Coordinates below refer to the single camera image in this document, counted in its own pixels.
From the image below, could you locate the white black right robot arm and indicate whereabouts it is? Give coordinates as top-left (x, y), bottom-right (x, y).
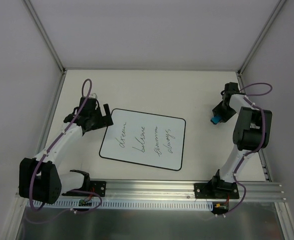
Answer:
top-left (202, 82), bottom-right (272, 199)

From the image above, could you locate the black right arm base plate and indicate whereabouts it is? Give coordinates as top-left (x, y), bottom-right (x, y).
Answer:
top-left (193, 182), bottom-right (239, 200)

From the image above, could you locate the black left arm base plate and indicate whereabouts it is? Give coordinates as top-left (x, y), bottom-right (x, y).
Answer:
top-left (62, 180), bottom-right (107, 197)

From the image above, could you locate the aluminium left corner post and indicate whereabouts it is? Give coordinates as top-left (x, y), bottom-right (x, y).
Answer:
top-left (23, 0), bottom-right (66, 74)

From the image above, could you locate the white whiteboard black frame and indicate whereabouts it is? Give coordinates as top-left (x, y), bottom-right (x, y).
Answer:
top-left (99, 108), bottom-right (186, 171)

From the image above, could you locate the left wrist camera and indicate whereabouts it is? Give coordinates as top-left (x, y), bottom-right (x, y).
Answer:
top-left (89, 93), bottom-right (97, 99)

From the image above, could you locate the aluminium right corner post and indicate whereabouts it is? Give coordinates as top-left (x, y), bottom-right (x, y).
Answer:
top-left (237, 0), bottom-right (287, 76)

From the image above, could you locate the white slotted cable duct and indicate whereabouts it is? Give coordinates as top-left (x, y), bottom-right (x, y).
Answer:
top-left (26, 198), bottom-right (214, 211)

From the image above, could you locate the aluminium front mounting rail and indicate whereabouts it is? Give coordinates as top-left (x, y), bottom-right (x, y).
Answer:
top-left (15, 181), bottom-right (286, 202)

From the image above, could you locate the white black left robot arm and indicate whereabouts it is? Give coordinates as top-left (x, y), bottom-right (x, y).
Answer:
top-left (19, 97), bottom-right (113, 204)

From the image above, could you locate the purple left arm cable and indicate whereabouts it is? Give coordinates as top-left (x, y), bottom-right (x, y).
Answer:
top-left (29, 78), bottom-right (103, 213)

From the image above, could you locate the aluminium corner post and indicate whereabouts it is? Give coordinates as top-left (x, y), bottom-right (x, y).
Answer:
top-left (237, 0), bottom-right (287, 76)
top-left (23, 0), bottom-right (66, 74)

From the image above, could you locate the blue whiteboard eraser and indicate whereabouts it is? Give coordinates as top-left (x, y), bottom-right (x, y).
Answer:
top-left (210, 115), bottom-right (221, 125)

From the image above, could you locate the aluminium left floor rail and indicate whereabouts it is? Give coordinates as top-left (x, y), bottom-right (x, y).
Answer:
top-left (35, 70), bottom-right (67, 154)

